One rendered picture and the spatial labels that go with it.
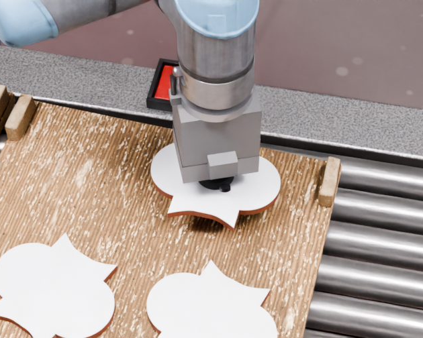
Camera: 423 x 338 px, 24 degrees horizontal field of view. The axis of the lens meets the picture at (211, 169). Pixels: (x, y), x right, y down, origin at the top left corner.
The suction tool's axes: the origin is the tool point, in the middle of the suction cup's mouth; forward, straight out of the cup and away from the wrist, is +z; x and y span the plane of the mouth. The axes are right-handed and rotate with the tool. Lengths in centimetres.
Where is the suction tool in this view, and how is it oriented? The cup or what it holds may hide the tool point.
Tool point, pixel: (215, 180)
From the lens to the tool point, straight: 112.1
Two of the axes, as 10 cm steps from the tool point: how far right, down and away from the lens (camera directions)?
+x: -1.9, -7.9, 5.9
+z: 0.0, 6.0, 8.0
